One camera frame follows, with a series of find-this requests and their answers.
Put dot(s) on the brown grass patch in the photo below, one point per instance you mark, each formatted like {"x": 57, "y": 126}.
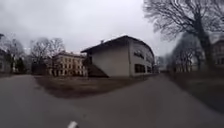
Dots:
{"x": 83, "y": 86}

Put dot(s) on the group of bare trees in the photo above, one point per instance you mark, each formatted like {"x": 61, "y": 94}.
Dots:
{"x": 186, "y": 53}
{"x": 43, "y": 53}

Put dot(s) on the pale multi-storey building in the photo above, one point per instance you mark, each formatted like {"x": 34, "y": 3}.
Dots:
{"x": 68, "y": 65}

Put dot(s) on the robot's own part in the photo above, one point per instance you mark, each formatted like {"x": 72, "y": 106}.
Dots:
{"x": 72, "y": 125}

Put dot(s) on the white building with dark roof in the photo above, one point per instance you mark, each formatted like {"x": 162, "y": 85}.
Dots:
{"x": 113, "y": 60}

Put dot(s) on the grey asphalt path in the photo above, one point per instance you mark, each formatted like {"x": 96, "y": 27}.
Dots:
{"x": 133, "y": 106}

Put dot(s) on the large bare tree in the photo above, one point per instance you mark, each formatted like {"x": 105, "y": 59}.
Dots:
{"x": 205, "y": 43}

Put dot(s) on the dark grass verge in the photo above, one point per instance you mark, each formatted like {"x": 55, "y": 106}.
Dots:
{"x": 203, "y": 90}

